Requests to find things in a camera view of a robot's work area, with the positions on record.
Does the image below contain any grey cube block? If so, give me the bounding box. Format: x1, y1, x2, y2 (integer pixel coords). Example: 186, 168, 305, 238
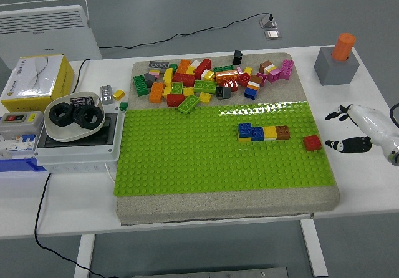
313, 46, 359, 87

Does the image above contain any white table leg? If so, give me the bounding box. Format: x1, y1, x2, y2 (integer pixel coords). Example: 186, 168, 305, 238
74, 234, 96, 278
299, 218, 329, 277

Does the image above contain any brown square brick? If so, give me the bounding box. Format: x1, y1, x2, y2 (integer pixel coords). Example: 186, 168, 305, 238
275, 125, 291, 140

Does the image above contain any black table cable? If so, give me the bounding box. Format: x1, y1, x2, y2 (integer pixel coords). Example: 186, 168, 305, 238
33, 59, 110, 278

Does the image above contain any large black hex nut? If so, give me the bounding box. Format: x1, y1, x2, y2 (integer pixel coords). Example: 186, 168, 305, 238
73, 105, 102, 131
49, 102, 75, 128

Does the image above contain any green studded baseplate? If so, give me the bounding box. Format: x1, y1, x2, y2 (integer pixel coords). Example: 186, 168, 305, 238
112, 100, 336, 197

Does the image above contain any lime green long brick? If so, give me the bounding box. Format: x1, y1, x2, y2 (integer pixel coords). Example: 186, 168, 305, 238
193, 80, 218, 94
176, 95, 200, 114

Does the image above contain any white circuit breaker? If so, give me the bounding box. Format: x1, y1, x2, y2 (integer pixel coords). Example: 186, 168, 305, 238
0, 134, 38, 160

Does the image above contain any black floor power cable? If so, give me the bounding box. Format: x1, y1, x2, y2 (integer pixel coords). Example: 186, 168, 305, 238
99, 12, 274, 50

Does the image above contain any brown white blue brick stack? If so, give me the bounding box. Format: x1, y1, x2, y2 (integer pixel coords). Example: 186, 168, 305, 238
244, 74, 262, 100

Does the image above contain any white electrical enclosure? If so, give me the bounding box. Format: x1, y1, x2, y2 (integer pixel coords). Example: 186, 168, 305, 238
33, 110, 125, 175

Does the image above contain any grey-brown mat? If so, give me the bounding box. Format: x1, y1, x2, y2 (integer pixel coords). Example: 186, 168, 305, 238
115, 52, 341, 226

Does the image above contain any small black terminal block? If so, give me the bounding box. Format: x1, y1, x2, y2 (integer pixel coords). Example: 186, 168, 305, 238
70, 94, 95, 107

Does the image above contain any grey push-button switch box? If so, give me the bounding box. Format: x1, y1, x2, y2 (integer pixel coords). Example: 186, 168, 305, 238
0, 110, 44, 140

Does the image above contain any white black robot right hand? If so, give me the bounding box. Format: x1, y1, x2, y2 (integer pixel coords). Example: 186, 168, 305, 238
325, 103, 399, 160

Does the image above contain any yellow rounded brick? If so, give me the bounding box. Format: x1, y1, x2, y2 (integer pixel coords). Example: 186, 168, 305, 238
162, 68, 174, 87

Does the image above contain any white panel heater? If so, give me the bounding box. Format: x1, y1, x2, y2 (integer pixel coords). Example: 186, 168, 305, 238
0, 0, 103, 63

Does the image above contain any red square brick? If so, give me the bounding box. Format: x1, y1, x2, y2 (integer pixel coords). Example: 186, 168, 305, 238
303, 135, 323, 151
237, 72, 252, 88

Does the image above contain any dark green long brick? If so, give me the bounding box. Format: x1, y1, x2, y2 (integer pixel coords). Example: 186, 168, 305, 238
133, 74, 150, 97

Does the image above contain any grey flat long brick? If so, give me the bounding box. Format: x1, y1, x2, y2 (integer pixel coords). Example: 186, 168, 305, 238
148, 60, 171, 72

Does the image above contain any orange glossy long brick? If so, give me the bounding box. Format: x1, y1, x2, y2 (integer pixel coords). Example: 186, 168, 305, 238
214, 70, 239, 84

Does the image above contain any white bowl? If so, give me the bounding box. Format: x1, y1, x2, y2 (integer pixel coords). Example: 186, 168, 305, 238
43, 90, 105, 143

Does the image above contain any grey sloped brick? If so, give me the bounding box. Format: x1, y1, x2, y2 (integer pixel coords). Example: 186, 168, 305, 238
143, 72, 160, 88

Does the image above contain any red long brick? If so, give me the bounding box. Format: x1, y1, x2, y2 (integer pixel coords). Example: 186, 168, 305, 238
172, 72, 196, 87
193, 57, 212, 79

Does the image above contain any blue square brick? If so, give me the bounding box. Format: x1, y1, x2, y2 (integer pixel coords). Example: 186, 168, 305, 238
251, 127, 266, 142
238, 123, 254, 137

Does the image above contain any white thin cable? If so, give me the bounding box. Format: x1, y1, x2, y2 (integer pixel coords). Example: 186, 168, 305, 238
104, 162, 117, 184

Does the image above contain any orange cylinder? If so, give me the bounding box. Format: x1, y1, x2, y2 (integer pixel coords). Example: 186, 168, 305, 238
331, 33, 357, 62

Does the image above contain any magenta long brick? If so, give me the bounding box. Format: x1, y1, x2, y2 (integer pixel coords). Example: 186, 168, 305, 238
279, 59, 294, 80

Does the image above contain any open floor socket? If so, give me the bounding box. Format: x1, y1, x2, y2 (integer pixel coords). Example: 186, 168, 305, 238
259, 15, 278, 30

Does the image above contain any yellow white carton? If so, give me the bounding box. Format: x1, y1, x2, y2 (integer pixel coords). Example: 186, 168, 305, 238
0, 54, 75, 113

